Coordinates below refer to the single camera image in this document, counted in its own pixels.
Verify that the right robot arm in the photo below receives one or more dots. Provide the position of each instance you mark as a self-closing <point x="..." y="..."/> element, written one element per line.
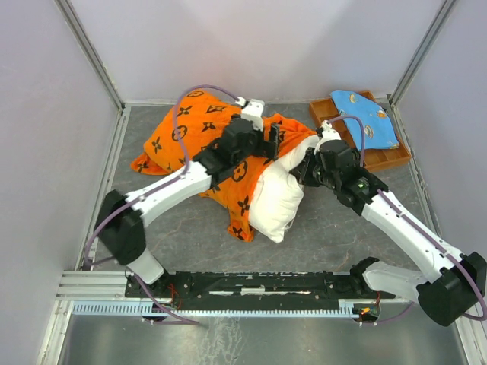
<point x="446" y="284"/>

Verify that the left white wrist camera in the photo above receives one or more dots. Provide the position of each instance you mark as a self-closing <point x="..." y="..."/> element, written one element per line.
<point x="252" y="110"/>

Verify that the white pillow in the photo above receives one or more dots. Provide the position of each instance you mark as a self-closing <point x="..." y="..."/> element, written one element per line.
<point x="277" y="194"/>

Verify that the light blue cable duct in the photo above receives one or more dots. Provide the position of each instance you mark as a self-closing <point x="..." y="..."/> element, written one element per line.
<point x="145" y="308"/>

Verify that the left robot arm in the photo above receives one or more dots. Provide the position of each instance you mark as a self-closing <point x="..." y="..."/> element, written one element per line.
<point x="122" y="219"/>

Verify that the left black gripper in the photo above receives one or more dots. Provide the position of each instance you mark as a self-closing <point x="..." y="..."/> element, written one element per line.
<point x="268" y="149"/>

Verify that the blue patterned cloth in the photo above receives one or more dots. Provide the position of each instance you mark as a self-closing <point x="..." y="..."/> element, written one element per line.
<point x="376" y="125"/>

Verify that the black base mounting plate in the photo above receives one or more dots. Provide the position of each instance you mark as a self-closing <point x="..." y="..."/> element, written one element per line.
<point x="254" y="290"/>

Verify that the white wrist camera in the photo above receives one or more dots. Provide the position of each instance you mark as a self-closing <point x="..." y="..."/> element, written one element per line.
<point x="326" y="132"/>
<point x="252" y="110"/>

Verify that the brown wooden divided tray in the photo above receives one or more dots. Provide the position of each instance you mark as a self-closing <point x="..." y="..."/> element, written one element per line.
<point x="374" y="159"/>

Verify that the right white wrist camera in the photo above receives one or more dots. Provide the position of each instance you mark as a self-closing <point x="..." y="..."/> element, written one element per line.
<point x="326" y="132"/>

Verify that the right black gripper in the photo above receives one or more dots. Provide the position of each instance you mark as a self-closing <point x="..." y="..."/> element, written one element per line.
<point x="301" y="172"/>

